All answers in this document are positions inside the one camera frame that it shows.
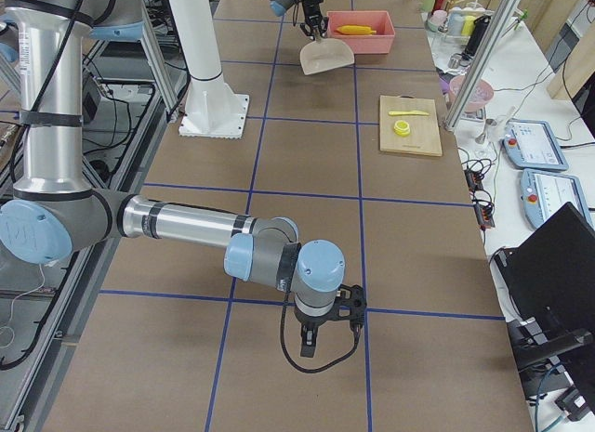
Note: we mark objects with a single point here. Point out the black bottle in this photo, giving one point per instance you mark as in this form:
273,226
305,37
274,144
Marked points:
480,26

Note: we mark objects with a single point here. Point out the teach pendant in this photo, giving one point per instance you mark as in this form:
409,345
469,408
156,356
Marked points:
544,193
532,144

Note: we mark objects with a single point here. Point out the yellow toy corn cob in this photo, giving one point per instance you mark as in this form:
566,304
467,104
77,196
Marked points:
356,30

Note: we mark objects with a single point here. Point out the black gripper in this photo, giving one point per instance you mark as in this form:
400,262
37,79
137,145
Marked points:
310,321
311,7

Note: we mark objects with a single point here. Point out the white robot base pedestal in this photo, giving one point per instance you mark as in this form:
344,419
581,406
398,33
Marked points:
212,109

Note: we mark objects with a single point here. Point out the yellow plastic knife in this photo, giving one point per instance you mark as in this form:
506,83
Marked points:
409,113

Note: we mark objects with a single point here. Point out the wooden cutting board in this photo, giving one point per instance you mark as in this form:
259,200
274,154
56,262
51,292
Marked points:
425,135

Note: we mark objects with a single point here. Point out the beige plastic dustpan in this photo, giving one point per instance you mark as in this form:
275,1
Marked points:
325,54

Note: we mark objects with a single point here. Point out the black laptop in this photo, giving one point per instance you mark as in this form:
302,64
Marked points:
550,276

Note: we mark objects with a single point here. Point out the yellow lemon slices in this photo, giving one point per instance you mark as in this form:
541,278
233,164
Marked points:
401,128

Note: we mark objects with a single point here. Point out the upper teach pendant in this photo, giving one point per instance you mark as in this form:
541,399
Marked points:
532,144

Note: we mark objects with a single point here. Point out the lower teach pendant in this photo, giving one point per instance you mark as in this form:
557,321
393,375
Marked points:
544,193

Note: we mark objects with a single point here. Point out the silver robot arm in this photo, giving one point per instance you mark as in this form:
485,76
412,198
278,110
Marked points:
280,7
54,211

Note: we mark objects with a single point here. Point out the pink plastic bin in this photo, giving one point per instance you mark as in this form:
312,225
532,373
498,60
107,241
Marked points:
379,20

